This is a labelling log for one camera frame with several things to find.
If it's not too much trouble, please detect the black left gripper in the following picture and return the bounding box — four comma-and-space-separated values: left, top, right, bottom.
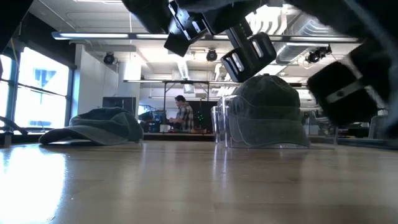
164, 0, 277, 83

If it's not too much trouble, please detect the black frame background table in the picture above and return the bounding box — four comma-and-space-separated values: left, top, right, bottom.
123, 79, 240, 134

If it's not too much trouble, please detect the black monitor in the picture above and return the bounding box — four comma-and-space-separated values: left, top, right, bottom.
102, 96, 137, 118

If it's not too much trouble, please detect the long ceiling light strip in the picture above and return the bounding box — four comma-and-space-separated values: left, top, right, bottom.
51, 30, 361, 43

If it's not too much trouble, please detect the clear plastic container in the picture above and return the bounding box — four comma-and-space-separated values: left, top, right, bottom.
211, 95, 280, 147
212, 95, 312, 149

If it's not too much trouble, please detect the person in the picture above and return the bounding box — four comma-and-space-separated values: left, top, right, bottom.
169, 95, 195, 133

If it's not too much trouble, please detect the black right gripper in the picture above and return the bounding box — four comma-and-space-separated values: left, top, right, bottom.
307, 40, 398, 125

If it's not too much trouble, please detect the black panel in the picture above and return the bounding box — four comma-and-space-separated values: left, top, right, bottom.
189, 100, 218, 131

